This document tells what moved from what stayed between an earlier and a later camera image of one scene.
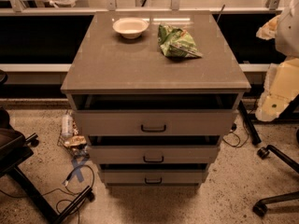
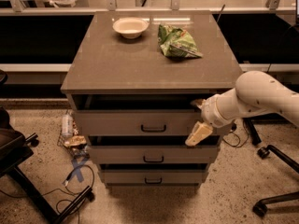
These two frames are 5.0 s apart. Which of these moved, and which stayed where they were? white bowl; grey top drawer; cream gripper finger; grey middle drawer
Moved: cream gripper finger
Stayed: grey middle drawer; white bowl; grey top drawer
